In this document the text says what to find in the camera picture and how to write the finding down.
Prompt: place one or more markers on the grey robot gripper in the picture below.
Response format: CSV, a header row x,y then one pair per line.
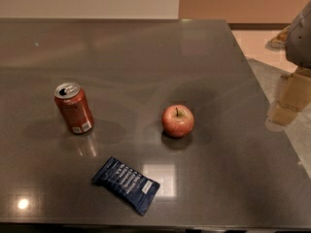
x,y
299,41

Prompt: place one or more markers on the red coke can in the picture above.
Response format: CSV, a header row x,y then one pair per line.
x,y
71,101

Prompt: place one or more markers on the red apple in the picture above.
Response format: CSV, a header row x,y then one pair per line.
x,y
177,121

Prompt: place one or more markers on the dark blue snack bar wrapper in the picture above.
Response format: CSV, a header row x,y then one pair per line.
x,y
132,187

